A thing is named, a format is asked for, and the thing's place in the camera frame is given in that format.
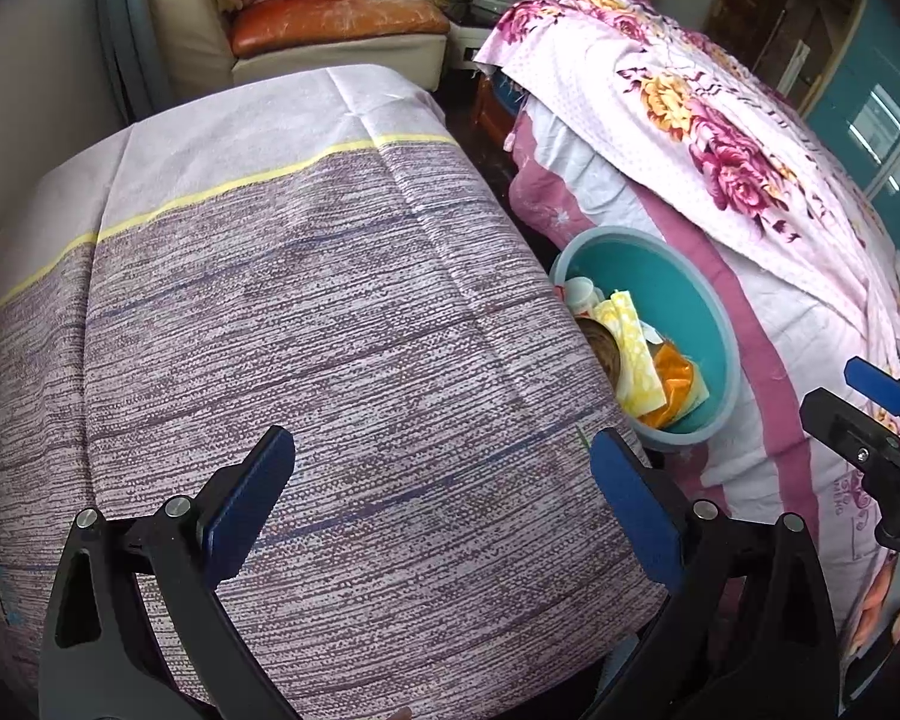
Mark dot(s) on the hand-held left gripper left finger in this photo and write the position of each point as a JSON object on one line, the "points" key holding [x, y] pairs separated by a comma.
{"points": [[247, 502]]}

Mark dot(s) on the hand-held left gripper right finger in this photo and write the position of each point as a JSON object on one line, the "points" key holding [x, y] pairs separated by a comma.
{"points": [[634, 510]]}

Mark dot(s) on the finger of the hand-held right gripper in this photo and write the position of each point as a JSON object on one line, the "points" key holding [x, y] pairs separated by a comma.
{"points": [[847, 427], [877, 379]]}

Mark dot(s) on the orange snack packet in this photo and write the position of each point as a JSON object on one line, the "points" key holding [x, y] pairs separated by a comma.
{"points": [[675, 382]]}

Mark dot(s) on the brown round container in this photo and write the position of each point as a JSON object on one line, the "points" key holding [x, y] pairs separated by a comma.
{"points": [[598, 349]]}

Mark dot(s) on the teal plastic trash bin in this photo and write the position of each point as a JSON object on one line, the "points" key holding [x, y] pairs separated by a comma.
{"points": [[690, 292]]}

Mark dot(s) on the pink white quilt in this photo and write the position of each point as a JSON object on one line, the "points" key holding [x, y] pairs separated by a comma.
{"points": [[787, 360]]}

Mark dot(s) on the purple striped tablecloth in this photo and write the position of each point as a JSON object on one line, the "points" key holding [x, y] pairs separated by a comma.
{"points": [[307, 277]]}

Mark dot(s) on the teal door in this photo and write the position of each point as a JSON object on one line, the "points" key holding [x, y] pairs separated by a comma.
{"points": [[870, 112]]}

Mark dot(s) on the floral pink bed sheet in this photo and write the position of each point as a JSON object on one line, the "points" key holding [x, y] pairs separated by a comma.
{"points": [[682, 90]]}

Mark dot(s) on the dark wooden cabinet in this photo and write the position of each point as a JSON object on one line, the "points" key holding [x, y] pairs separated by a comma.
{"points": [[780, 15]]}

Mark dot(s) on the red brown bedside cabinet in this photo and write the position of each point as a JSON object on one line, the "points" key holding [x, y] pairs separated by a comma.
{"points": [[491, 112]]}

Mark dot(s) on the cream leather sofa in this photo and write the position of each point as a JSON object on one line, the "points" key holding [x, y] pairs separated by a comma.
{"points": [[187, 22]]}

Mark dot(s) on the orange seat cushion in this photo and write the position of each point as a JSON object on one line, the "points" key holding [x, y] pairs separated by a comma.
{"points": [[337, 19]]}

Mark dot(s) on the white side table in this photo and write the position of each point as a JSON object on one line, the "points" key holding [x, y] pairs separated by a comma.
{"points": [[487, 11]]}

